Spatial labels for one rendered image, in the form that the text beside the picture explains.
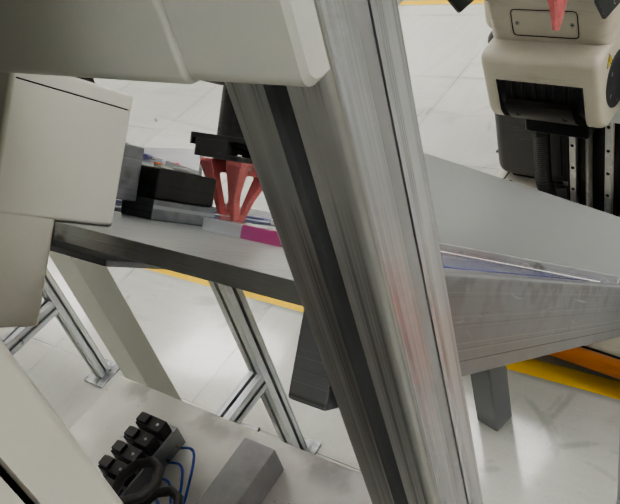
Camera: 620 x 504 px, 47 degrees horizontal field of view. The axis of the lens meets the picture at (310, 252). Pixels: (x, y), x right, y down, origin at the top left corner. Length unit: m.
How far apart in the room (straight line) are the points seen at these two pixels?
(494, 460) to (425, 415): 1.39
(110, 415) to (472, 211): 0.71
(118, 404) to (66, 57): 0.94
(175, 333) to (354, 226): 1.99
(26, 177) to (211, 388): 1.61
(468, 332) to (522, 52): 0.98
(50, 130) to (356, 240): 0.23
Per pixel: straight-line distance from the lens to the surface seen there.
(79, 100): 0.42
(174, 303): 2.30
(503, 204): 1.31
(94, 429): 1.14
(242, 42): 0.18
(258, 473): 0.92
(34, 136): 0.40
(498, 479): 1.64
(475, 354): 0.45
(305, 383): 0.30
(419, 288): 0.25
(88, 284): 1.41
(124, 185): 0.62
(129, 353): 1.52
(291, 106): 0.21
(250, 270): 0.32
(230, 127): 0.78
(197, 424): 1.06
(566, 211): 1.29
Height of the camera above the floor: 1.39
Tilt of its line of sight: 37 degrees down
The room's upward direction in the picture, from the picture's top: 18 degrees counter-clockwise
